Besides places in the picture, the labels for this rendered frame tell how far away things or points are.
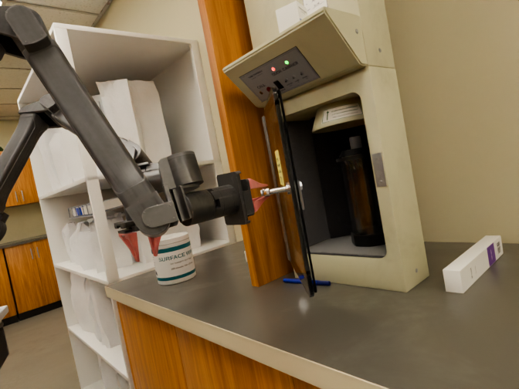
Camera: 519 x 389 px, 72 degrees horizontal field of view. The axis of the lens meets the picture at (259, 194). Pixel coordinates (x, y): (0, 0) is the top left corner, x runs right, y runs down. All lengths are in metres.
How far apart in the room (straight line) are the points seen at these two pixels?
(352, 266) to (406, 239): 0.14
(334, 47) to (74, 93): 0.48
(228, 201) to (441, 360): 0.41
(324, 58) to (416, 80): 0.49
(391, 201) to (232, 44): 0.59
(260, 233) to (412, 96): 0.62
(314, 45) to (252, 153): 0.36
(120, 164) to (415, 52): 0.91
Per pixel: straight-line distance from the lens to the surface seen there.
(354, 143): 0.91
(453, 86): 1.17
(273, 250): 1.01
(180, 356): 1.10
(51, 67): 0.72
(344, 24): 0.76
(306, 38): 0.76
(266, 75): 0.86
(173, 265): 1.20
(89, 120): 0.67
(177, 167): 0.63
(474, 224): 1.19
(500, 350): 0.62
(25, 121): 1.25
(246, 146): 0.98
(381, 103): 0.79
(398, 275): 0.81
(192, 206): 0.61
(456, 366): 0.58
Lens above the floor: 1.23
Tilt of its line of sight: 3 degrees down
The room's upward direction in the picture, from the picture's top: 11 degrees counter-clockwise
